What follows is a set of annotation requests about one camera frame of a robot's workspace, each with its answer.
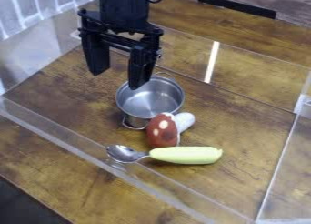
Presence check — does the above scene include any small steel pot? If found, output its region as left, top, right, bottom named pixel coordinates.
left=115, top=72, right=184, bottom=130

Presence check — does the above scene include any black bar on wall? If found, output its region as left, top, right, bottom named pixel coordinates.
left=196, top=0, right=278, bottom=19

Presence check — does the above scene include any clear acrylic enclosure wall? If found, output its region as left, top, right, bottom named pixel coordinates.
left=0, top=10, right=311, bottom=224

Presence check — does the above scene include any red white toy mushroom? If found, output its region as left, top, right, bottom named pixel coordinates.
left=146, top=112, right=196, bottom=148

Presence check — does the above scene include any green handled metal spoon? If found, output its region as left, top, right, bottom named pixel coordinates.
left=107, top=145, right=223, bottom=165

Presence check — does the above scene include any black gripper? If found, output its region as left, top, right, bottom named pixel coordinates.
left=77, top=0, right=163, bottom=90

